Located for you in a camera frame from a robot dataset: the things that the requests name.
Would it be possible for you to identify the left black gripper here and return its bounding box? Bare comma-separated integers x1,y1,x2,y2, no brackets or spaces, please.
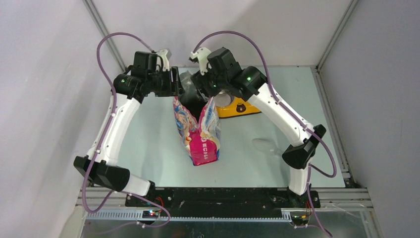
147,66,185,97

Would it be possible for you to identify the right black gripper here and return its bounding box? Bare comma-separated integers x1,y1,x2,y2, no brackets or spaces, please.
191,63,229,101

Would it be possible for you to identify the cat food bag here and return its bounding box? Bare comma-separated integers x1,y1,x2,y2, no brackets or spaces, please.
173,70,221,167

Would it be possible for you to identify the clear plastic scoop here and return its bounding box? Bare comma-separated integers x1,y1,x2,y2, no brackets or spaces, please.
252,138,284,157

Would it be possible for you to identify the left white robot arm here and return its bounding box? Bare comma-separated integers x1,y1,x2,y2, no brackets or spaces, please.
74,49,183,207

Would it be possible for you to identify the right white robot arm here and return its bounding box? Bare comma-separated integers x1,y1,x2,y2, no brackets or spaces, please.
189,47,326,207

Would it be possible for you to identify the yellow double pet bowl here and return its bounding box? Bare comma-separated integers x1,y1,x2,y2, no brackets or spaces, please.
213,91,261,119

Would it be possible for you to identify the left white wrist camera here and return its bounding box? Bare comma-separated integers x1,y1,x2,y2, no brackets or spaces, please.
156,49,172,72

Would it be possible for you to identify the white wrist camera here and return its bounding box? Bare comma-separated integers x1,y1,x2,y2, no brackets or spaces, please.
189,47,212,75
156,49,172,72

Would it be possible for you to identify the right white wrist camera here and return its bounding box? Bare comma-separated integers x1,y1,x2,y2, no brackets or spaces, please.
189,47,212,75

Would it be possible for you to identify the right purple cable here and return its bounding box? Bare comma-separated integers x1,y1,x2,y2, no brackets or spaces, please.
193,30,338,238

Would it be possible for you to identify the purple cable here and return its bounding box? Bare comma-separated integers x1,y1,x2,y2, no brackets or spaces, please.
193,30,338,238
81,32,171,229

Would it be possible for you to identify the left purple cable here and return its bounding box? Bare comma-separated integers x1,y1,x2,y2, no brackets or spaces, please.
81,32,171,229

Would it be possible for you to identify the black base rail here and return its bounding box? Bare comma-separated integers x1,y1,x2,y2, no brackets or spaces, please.
125,187,320,219

